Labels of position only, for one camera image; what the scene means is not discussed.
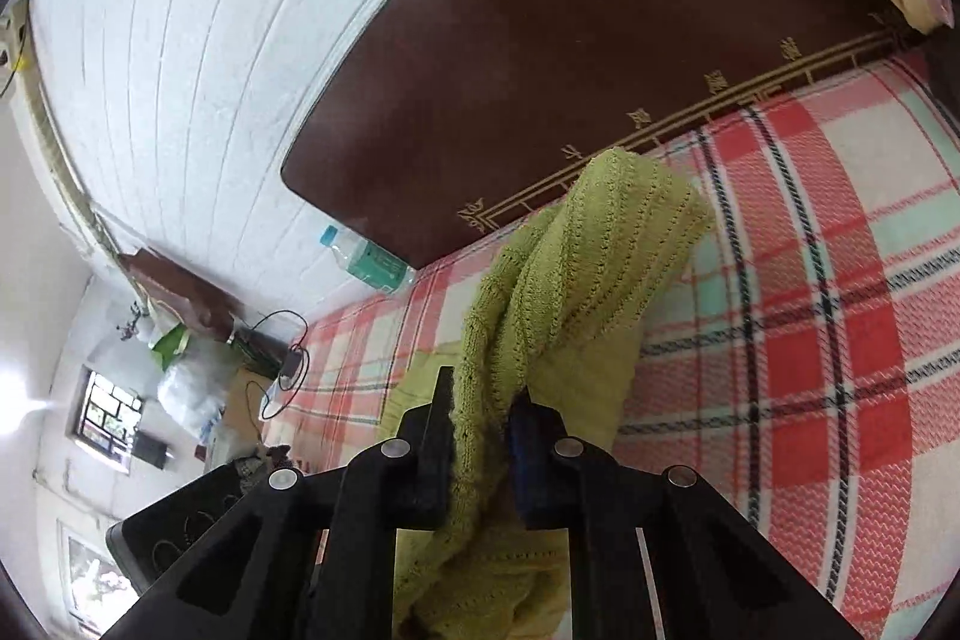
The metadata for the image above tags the brown paper shopping bag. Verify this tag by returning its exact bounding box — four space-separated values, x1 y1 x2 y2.
119 248 236 342

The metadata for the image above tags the green label water bottle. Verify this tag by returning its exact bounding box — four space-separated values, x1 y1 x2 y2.
319 224 415 294

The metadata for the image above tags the dark brown wooden headboard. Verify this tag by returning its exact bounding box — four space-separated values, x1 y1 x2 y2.
281 0 896 268

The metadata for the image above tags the red plaid bed sheet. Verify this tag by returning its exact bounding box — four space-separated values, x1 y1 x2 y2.
257 47 960 640

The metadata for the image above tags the green knit sweater white collar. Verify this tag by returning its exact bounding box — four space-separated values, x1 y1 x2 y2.
377 149 715 638

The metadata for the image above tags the black power adapter with cable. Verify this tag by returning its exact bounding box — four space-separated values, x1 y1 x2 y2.
239 308 311 422

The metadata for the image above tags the white plastic bag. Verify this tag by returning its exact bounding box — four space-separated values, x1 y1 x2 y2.
156 336 241 445

